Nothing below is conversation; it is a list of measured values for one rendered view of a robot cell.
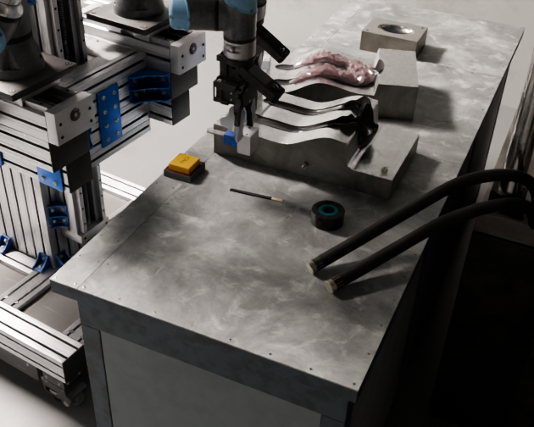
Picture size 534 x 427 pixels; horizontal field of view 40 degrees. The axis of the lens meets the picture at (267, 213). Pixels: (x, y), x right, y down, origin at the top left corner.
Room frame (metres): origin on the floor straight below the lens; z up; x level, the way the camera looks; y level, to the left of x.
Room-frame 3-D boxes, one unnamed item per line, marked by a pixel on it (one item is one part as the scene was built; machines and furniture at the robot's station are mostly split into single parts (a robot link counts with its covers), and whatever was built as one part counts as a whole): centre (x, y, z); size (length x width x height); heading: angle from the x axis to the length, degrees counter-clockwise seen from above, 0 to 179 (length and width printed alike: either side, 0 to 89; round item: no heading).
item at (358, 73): (2.12, -0.19, 0.90); 0.26 x 0.18 x 0.08; 84
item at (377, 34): (2.51, -0.42, 0.84); 0.20 x 0.15 x 0.07; 67
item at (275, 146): (1.77, -0.13, 0.87); 0.50 x 0.26 x 0.14; 67
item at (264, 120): (1.78, -0.12, 0.92); 0.35 x 0.16 x 0.09; 67
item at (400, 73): (2.13, -0.19, 0.86); 0.50 x 0.26 x 0.11; 84
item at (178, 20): (1.62, 0.18, 1.25); 0.11 x 0.11 x 0.08; 1
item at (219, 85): (1.61, 0.09, 1.09); 0.09 x 0.08 x 0.12; 67
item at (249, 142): (1.61, 0.10, 0.93); 0.13 x 0.05 x 0.05; 67
